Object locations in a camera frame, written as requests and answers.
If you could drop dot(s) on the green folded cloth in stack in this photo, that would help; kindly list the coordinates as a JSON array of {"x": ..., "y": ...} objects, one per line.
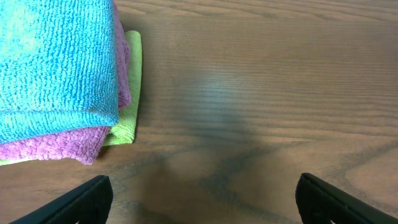
[{"x": 124, "y": 131}]

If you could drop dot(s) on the blue folded microfiber cloth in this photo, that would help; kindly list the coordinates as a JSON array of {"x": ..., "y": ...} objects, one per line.
[{"x": 58, "y": 67}]

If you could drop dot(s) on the purple folded microfiber cloth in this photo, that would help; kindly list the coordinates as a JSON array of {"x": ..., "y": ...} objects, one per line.
[{"x": 80, "y": 144}]

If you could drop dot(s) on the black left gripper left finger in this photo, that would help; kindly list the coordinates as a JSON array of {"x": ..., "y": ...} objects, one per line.
[{"x": 88, "y": 203}]

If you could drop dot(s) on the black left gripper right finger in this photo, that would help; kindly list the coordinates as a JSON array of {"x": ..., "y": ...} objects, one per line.
[{"x": 319, "y": 202}]

